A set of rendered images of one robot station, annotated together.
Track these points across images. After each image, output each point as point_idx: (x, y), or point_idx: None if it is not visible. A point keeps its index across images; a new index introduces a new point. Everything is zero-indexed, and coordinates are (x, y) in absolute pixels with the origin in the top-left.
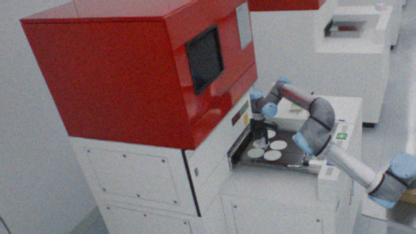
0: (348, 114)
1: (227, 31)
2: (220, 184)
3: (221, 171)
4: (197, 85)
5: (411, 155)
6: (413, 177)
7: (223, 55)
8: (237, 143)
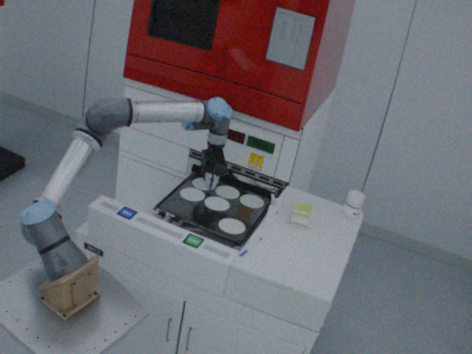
0: (264, 266)
1: (240, 17)
2: (160, 163)
3: (168, 153)
4: (156, 28)
5: (36, 206)
6: (26, 230)
7: (216, 34)
8: None
